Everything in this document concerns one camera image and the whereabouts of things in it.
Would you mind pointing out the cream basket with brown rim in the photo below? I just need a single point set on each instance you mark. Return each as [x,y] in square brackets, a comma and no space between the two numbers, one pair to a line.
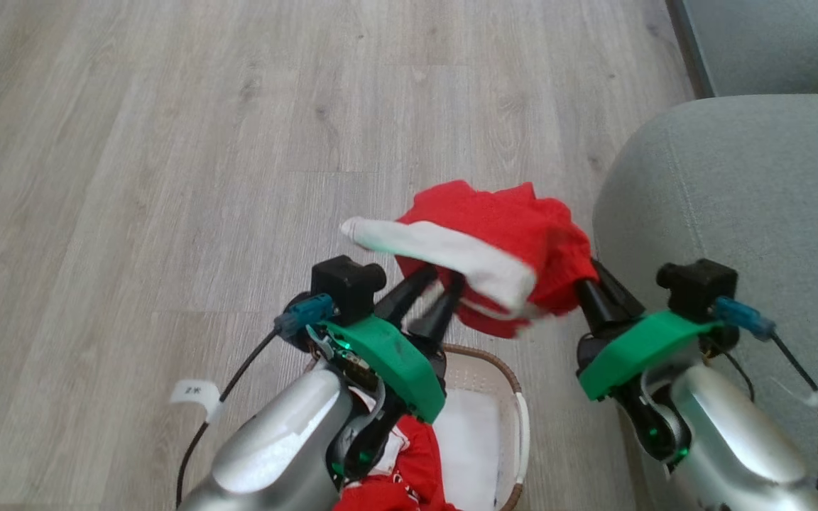
[505,397]

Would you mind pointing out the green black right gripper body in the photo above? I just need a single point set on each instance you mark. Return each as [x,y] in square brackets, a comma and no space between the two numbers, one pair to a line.
[636,348]

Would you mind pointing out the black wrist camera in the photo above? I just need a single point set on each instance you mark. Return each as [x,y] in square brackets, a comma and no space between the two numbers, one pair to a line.
[345,284]
[696,287]

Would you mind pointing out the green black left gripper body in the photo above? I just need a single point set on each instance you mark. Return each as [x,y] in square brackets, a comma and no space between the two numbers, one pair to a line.
[388,355]

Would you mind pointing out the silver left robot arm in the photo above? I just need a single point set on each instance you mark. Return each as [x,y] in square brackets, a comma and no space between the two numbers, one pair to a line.
[274,440]

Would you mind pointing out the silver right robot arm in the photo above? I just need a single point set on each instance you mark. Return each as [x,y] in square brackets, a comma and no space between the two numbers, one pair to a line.
[728,440]

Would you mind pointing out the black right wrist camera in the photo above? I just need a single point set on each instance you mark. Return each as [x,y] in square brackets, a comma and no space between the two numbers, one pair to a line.
[696,287]

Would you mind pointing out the grey-blue upholstered panel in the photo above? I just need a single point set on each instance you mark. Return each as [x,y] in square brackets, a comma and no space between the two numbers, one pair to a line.
[778,42]

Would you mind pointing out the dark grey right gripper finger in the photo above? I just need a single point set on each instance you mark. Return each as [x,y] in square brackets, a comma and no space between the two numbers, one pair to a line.
[597,309]
[622,301]

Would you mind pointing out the grey fabric sofa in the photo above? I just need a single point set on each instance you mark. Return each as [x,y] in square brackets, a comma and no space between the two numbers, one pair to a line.
[750,199]

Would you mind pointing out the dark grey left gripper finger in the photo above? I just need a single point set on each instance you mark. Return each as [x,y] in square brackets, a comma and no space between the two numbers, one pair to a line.
[434,316]
[402,298]

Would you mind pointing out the red garment with white cuff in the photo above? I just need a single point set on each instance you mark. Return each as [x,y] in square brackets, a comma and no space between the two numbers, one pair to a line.
[508,227]

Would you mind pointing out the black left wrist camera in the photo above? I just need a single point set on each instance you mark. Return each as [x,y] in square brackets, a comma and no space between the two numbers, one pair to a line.
[345,284]

